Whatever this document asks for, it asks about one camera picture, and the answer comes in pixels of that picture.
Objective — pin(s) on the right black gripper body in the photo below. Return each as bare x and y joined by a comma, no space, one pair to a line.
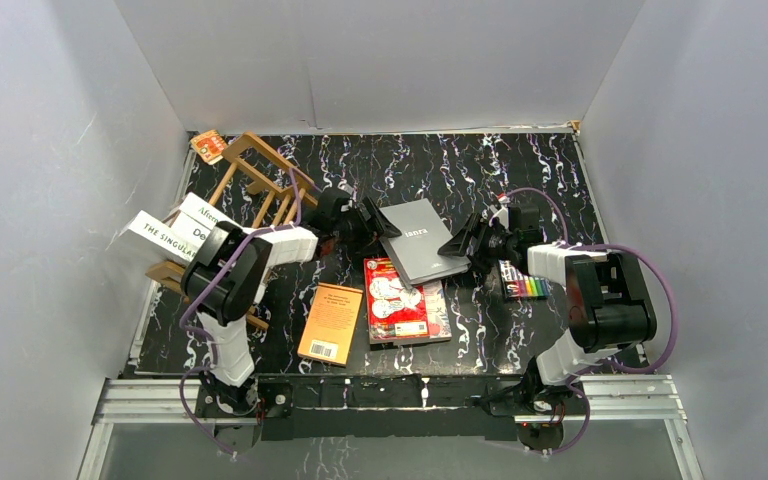
495,245

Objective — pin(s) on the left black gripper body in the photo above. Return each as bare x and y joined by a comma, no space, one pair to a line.
360,217

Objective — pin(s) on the grey book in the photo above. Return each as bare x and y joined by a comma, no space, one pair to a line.
414,253

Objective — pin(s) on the red comic treehouse book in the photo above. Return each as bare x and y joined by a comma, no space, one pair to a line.
397,312

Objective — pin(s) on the white Afternoon tea book box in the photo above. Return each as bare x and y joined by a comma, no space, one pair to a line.
201,211

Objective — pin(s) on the brown Decorate Furniture book box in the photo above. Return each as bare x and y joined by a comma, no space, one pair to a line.
186,234

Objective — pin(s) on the white palm leaf book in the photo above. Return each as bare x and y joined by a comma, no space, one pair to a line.
150,239

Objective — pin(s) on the floral patterned book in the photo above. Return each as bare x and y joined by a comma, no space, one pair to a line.
439,324

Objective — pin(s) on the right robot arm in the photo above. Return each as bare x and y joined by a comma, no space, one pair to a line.
608,304

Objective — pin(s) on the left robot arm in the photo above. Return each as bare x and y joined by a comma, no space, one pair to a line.
229,275

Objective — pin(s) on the coloured marker pen pack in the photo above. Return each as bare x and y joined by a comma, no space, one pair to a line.
518,286

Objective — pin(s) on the wooden book rack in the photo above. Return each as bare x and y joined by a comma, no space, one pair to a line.
252,188

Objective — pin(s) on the orange paperback book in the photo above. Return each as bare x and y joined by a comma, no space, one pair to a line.
330,324

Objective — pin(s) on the small orange card pack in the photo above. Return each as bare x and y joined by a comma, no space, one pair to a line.
209,146

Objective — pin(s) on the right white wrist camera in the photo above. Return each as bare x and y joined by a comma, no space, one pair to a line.
498,212

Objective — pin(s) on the aluminium front rail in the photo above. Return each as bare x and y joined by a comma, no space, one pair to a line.
299,406

